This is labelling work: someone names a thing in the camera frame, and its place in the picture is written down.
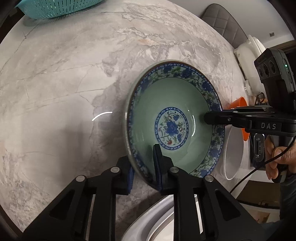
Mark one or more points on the person's right hand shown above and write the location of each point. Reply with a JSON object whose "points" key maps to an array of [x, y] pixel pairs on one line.
{"points": [[275, 157]]}

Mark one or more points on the medium white plate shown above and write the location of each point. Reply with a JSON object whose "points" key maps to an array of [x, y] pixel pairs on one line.
{"points": [[152, 228]]}

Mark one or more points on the small white plate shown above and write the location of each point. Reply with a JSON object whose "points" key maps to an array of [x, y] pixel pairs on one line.
{"points": [[166, 233]]}

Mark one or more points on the white and purple rice cooker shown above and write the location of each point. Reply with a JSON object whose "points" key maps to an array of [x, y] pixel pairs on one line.
{"points": [[247, 60]]}

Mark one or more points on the blue floral ceramic bowl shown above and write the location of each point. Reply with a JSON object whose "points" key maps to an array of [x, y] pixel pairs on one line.
{"points": [[171, 104]]}

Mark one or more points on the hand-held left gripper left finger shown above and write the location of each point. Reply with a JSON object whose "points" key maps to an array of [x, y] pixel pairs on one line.
{"points": [[130, 178]]}

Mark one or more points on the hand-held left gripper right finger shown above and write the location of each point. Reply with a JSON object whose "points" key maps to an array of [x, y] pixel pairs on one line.
{"points": [[157, 164]]}

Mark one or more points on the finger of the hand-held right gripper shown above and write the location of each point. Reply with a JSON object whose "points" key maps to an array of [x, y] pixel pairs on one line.
{"points": [[219, 117], [249, 108]]}

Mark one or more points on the orange plastic cup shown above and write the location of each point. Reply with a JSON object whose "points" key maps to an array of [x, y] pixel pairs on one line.
{"points": [[241, 103]]}

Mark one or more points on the white bowl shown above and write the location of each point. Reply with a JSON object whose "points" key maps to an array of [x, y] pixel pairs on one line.
{"points": [[233, 160]]}

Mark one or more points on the teal plastic colander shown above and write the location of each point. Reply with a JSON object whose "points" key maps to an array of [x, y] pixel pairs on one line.
{"points": [[57, 8]]}

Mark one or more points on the large white plate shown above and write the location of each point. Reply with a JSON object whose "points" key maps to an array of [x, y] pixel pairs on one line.
{"points": [[138, 220]]}

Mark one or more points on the dark grey quilted chair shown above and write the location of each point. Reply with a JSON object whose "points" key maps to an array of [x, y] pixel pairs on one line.
{"points": [[222, 23]]}

